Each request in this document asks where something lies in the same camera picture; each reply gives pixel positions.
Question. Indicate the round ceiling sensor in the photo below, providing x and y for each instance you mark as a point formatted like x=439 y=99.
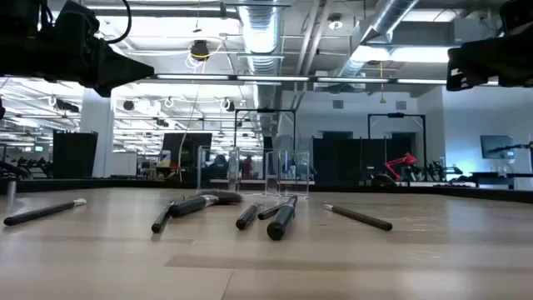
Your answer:
x=335 y=23

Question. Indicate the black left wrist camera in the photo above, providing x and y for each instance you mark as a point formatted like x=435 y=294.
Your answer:
x=77 y=21

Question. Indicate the wide black partition wall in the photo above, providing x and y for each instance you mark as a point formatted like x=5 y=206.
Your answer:
x=341 y=158

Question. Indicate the black display panel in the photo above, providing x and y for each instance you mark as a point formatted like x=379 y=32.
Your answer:
x=187 y=146

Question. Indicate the smooth silver ventilation duct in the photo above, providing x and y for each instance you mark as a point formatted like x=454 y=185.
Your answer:
x=387 y=16

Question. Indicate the yellow hanging pendant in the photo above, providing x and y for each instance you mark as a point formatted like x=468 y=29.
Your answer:
x=382 y=100

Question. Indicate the black partition panel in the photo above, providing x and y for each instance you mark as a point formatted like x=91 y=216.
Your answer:
x=75 y=154

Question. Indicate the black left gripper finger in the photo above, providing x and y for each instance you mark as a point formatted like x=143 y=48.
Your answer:
x=106 y=91
x=125 y=71

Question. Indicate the corrugated silver ventilation duct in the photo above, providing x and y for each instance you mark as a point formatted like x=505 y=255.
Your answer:
x=260 y=33

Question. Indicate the black background robot equipment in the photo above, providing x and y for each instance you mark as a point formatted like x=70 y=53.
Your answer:
x=437 y=171

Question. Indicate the grey wall vent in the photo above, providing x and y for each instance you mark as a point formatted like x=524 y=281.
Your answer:
x=400 y=104
x=338 y=104

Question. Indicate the long light bar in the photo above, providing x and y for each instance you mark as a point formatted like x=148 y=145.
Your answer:
x=270 y=78

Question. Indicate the grey metal post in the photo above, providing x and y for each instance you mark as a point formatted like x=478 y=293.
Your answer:
x=11 y=189

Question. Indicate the thin black makeup brush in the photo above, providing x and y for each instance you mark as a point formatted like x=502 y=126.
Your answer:
x=41 y=212
x=362 y=218

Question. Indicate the person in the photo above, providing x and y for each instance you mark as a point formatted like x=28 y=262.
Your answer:
x=247 y=166
x=218 y=166

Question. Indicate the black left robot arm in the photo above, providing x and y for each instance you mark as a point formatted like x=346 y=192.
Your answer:
x=16 y=41

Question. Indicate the red robot arm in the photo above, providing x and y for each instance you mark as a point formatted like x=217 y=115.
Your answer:
x=399 y=161

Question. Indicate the wall monitor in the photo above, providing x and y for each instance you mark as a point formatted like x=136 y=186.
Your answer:
x=497 y=146

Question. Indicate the white cabinet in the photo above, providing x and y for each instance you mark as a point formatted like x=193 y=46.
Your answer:
x=123 y=164

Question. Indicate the black aluminium table frame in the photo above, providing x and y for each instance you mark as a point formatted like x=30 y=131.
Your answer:
x=83 y=184

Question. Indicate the dark background table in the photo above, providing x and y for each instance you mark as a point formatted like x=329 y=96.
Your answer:
x=495 y=175

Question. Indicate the clear acrylic brush organizer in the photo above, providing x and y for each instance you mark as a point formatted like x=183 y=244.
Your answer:
x=272 y=175

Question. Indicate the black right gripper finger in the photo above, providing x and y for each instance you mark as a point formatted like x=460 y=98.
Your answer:
x=462 y=77
x=470 y=54

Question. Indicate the large fan makeup brush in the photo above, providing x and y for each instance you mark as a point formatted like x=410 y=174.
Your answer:
x=191 y=206

